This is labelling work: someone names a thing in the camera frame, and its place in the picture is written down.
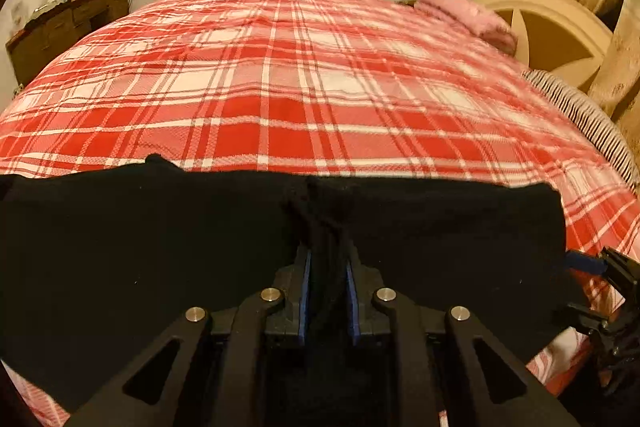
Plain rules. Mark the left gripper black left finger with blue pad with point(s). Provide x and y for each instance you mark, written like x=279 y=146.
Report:
x=202 y=370

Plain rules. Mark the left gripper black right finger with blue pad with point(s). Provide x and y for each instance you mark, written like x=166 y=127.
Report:
x=448 y=368

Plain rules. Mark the black pants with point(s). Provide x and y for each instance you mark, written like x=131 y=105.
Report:
x=95 y=265

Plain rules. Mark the black white striped pillow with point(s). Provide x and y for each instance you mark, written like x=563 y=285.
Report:
x=589 y=119

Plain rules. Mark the pink folded blanket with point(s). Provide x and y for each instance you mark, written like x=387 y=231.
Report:
x=479 y=21

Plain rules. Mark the cream wooden headboard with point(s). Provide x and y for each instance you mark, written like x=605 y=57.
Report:
x=558 y=36

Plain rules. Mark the red white plaid bedspread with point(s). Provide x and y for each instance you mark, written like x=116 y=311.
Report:
x=311 y=86

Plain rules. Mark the dark wooden desk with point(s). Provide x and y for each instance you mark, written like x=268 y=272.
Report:
x=57 y=30

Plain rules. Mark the white card on desk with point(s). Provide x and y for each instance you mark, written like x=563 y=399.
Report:
x=19 y=14

